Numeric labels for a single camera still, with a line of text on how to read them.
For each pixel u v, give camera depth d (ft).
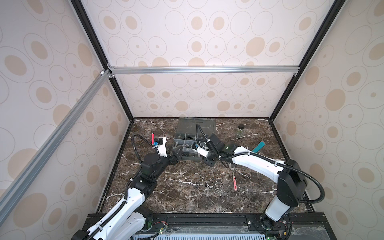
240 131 3.38
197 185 2.80
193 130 3.83
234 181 2.86
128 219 1.91
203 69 2.93
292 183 1.45
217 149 2.08
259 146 3.38
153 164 1.84
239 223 2.47
